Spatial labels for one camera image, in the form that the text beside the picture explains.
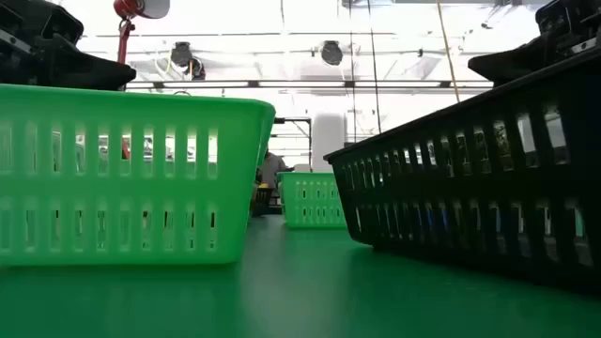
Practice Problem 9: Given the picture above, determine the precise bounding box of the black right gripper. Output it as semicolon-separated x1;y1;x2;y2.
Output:
468;0;601;87

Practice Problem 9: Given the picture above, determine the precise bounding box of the person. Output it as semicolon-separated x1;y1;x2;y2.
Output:
259;148;295;189

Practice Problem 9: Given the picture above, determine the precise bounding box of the black plastic basket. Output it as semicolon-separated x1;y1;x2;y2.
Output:
323;45;601;295
252;184;276;218

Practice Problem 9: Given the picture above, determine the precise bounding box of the green plastic basket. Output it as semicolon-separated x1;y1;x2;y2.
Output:
0;83;277;268
275;171;347;230

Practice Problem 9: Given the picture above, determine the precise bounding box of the thin black hanging cable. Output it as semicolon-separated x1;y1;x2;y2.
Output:
347;0;357;142

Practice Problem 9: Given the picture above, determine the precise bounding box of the red desk lamp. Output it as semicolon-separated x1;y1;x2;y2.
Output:
112;0;173;66

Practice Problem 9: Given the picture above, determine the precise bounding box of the white round pillar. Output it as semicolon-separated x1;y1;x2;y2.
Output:
312;112;348;173

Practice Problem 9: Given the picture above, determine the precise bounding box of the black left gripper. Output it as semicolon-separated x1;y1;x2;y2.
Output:
0;0;138;92

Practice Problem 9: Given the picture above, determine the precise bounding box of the yellow hanging cable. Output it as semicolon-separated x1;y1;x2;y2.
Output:
435;0;461;103

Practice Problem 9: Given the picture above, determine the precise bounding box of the black ceiling cord reel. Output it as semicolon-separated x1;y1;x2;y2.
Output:
170;40;194;68
187;55;207;81
320;39;345;67

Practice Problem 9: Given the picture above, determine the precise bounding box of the black metal stand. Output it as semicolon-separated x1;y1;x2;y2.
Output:
274;116;314;166

